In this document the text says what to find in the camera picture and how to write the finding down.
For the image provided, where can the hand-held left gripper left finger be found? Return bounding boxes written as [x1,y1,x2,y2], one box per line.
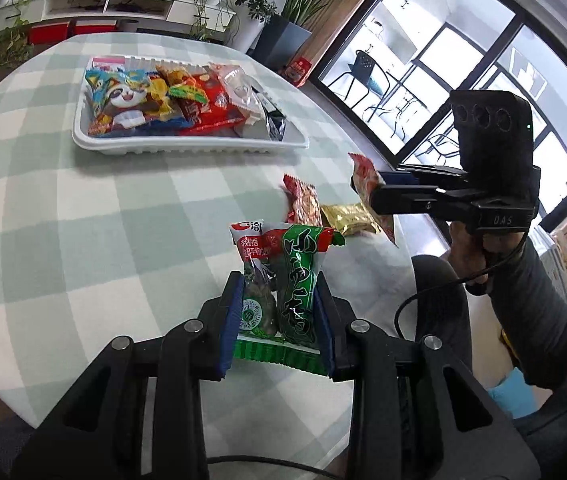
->
[11,271,245,480]

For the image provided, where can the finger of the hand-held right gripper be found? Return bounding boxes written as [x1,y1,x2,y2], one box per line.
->
[378,162,471,188]
[371,185,479,222]

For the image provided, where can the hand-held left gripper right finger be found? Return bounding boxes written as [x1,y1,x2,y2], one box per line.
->
[312,270,539,480]

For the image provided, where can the small red snack packet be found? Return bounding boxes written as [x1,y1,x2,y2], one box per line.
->
[348,152,398,248]

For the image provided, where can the green snack packet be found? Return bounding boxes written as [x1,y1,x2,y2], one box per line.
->
[234,225,347,376]

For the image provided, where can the clear red-topped snack packet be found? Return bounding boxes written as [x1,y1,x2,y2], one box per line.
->
[228,220,279,338]

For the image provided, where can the black snack packet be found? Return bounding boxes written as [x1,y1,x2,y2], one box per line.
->
[251,87,289,142]

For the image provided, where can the white plastic tray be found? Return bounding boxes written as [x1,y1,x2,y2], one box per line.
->
[72,56,310,156]

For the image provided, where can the clear monkey print snack packet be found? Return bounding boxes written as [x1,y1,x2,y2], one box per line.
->
[208,62,264,126]

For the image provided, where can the large red snack packet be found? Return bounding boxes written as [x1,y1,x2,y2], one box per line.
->
[178,72,247,133]

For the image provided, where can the orange snack packet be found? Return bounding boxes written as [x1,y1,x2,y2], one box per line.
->
[156,65,209,103]

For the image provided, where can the blue panda snack packet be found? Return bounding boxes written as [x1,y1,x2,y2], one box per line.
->
[85,69,174,137]

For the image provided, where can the person's right forearm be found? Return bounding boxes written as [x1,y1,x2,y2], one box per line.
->
[486,240,567,391]

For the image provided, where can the person's right hand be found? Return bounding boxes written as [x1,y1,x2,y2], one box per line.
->
[448,220,494,296]

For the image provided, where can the black balcony chair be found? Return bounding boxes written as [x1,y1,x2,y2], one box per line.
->
[423,125,464,166]
[328,50,389,111]

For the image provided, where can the gold snack packet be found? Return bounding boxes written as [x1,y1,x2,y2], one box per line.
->
[320,202,381,237]

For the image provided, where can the black balcony table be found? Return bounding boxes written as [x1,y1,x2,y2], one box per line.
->
[363,75,424,141]

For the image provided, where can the red patterned snack packet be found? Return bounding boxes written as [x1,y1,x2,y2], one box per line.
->
[282,174,323,227]

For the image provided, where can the dark grey chair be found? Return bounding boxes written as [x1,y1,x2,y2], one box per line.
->
[410,254,473,376]

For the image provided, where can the small red gift box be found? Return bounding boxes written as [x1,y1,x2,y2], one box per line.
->
[283,57,313,86]

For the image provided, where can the green checked tablecloth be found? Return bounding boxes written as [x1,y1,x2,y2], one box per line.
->
[0,32,434,476]

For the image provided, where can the tall plant in dark planter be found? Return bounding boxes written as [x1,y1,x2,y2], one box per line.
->
[254,0,379,73]

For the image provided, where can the leafy plant in white pot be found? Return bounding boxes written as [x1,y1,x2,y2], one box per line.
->
[234,0,277,53]

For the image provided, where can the white low cabinet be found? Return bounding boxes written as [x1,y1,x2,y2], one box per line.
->
[0,0,199,41]

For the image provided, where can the red storage box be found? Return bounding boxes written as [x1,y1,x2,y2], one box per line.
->
[72,20,117,37]
[28,22,69,45]

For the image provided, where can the black window frame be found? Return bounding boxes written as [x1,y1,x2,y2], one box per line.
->
[308,0,567,231]

